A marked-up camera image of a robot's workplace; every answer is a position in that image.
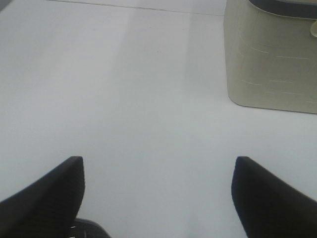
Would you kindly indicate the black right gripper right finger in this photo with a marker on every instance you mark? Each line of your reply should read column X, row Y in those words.
column 267, row 206

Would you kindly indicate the beige plastic bin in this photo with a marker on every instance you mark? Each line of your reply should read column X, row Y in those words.
column 271, row 54

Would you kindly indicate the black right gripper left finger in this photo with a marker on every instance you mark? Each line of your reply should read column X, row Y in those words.
column 48, row 207

